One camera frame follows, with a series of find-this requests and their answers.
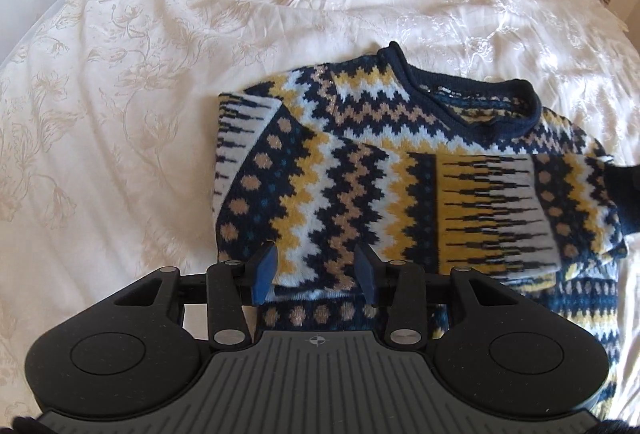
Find white floral bedspread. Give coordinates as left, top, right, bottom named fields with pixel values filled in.
left=1, top=0, right=639, bottom=422

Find navy yellow patterned knit sweater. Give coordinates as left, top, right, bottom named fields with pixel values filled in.
left=211, top=40, right=640, bottom=420

